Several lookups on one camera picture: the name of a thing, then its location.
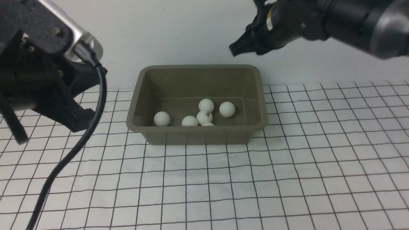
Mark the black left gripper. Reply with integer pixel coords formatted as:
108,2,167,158
1,30,108,133

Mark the white ball red logo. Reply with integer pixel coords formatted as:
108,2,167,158
219,101,235,118

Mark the black left camera cable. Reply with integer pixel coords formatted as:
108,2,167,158
26,42,108,230

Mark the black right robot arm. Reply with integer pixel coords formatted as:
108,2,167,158
229,0,409,60

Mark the white ball black print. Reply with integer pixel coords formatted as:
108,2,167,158
196,110,213,125

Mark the white grid tablecloth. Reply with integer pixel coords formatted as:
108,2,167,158
0,82,409,230

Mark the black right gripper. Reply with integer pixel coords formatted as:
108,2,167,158
229,0,326,57

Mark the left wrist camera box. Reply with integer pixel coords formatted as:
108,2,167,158
0,0,103,62

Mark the olive plastic bin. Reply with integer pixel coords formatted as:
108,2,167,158
127,65,268,145

